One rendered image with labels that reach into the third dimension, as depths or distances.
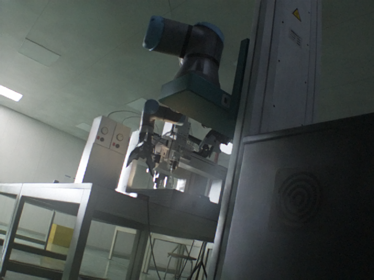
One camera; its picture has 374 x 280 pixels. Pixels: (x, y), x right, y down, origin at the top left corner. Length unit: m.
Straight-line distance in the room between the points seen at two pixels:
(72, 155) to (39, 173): 1.05
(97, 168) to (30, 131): 7.15
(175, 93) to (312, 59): 0.56
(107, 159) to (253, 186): 1.44
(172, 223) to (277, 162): 1.04
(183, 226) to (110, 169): 0.62
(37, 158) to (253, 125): 8.35
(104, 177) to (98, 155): 0.13
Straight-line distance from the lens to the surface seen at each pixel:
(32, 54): 5.60
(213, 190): 2.57
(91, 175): 2.01
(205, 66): 1.04
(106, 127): 2.07
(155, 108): 1.71
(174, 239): 5.71
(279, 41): 1.17
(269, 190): 0.69
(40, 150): 9.13
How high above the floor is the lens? 0.57
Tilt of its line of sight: 20 degrees up
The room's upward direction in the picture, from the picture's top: 12 degrees clockwise
